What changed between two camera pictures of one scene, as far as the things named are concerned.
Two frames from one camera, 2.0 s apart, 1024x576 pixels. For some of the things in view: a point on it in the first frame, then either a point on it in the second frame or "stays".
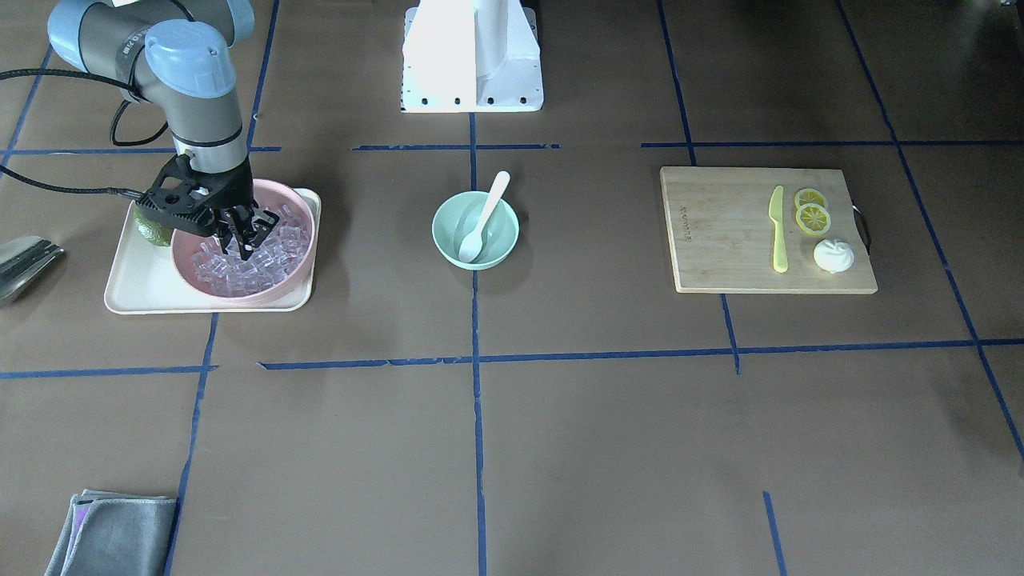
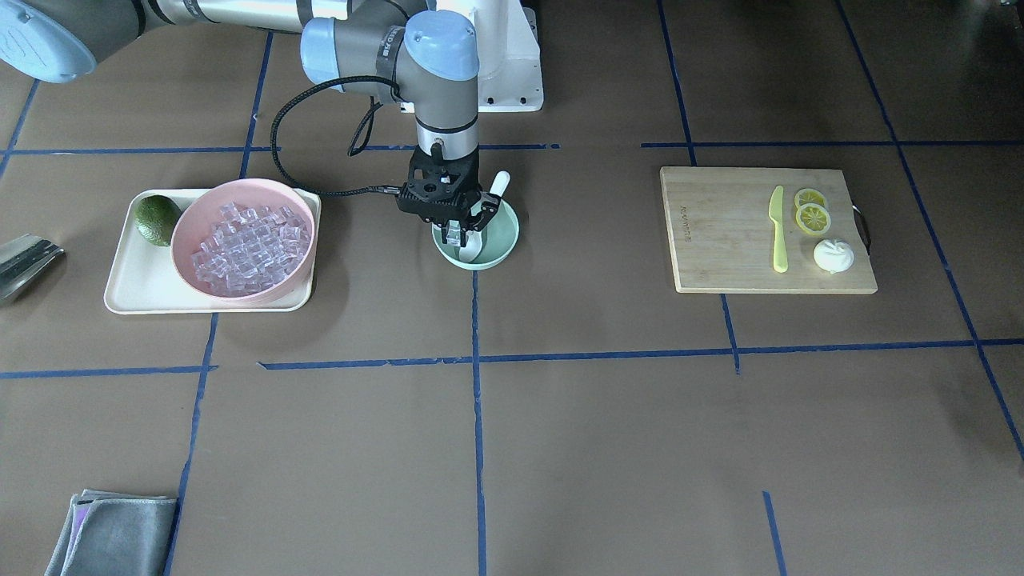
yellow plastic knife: x=776 y=211 stays
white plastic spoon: x=471 y=244 stays
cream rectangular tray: x=144 y=278 stays
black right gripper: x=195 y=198 → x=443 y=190
